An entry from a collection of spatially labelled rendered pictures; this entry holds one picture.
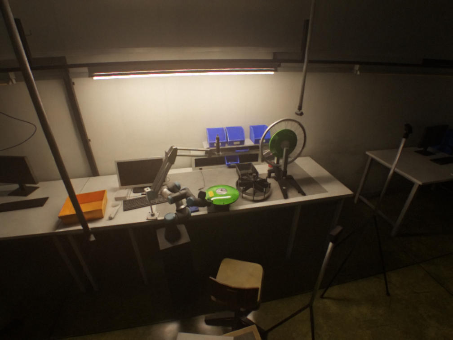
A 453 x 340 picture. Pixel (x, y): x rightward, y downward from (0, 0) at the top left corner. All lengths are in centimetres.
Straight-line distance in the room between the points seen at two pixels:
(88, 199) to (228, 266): 148
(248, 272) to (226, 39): 220
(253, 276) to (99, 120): 217
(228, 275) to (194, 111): 171
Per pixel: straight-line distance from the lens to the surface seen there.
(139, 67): 202
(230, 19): 258
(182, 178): 254
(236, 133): 272
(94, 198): 246
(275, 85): 275
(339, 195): 250
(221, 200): 188
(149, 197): 192
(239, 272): 195
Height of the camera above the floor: 219
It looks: 29 degrees down
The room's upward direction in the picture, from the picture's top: straight up
